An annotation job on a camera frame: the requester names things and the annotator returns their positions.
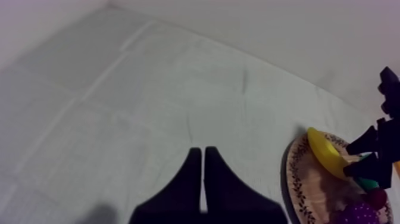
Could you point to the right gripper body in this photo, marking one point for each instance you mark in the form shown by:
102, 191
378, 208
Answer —
390, 137

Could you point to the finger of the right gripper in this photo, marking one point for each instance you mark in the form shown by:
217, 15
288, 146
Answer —
364, 142
365, 169

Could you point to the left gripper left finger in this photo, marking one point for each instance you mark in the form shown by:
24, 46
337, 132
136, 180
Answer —
178, 200

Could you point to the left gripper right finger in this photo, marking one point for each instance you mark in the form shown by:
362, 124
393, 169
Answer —
228, 200

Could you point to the yellow toy banana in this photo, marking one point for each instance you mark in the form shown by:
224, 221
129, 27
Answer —
325, 153

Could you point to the green toy pear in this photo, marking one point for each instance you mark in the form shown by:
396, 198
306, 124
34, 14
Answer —
368, 184

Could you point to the small red fruit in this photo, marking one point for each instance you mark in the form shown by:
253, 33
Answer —
377, 198

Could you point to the purple toy grapes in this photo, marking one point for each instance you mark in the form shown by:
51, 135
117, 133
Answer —
359, 215

